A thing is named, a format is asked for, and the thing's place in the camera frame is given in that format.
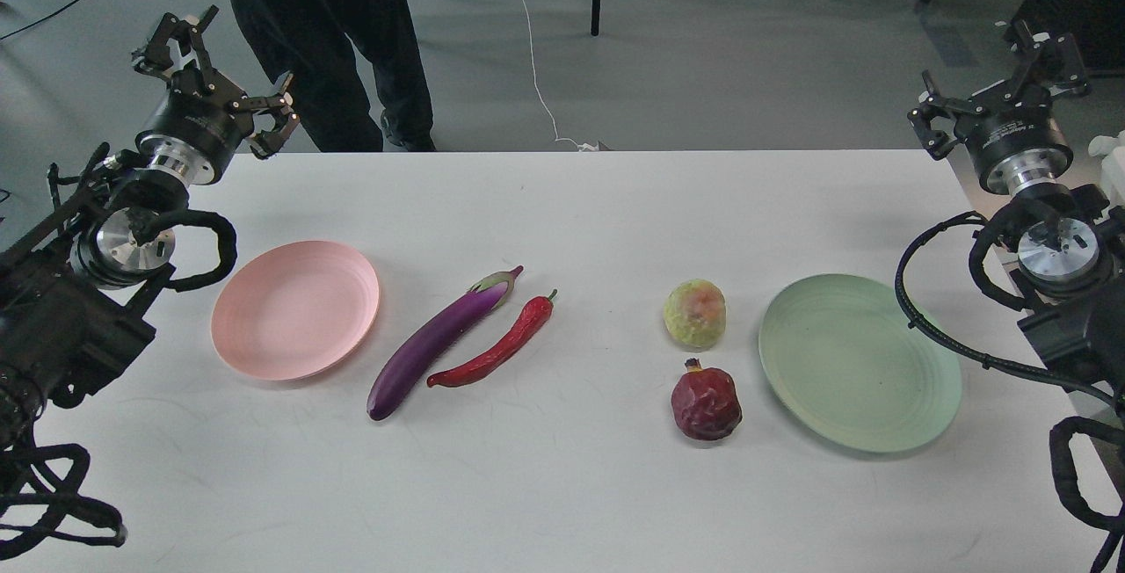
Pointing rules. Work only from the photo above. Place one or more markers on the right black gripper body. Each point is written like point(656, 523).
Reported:
point(1013, 141)

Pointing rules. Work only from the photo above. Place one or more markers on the person in dark trousers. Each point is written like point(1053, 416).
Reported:
point(358, 80)

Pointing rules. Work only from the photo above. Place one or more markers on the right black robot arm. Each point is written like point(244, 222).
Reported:
point(1053, 253)

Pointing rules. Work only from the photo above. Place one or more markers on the red chili pepper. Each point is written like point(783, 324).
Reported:
point(534, 314)

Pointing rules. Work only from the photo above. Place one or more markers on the dark red pomegranate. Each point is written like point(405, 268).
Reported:
point(704, 403)

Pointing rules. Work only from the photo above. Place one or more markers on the green yellow fruit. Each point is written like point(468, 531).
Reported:
point(695, 314)

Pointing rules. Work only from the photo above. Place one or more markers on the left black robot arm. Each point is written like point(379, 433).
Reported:
point(77, 286)

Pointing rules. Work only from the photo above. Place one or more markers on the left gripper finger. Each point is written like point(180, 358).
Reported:
point(176, 54)
point(265, 123)

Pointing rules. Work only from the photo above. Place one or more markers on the purple eggplant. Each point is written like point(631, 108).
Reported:
point(406, 367)

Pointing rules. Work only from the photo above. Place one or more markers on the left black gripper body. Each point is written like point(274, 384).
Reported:
point(189, 138)

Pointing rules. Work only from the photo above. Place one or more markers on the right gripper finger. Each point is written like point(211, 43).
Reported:
point(937, 120)
point(1048, 67)

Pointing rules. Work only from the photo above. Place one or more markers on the black equipment case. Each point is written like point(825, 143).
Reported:
point(1096, 25)

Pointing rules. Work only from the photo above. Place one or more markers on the green plate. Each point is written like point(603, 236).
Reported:
point(840, 355)

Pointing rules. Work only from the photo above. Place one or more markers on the pink plate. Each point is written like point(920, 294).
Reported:
point(296, 310)

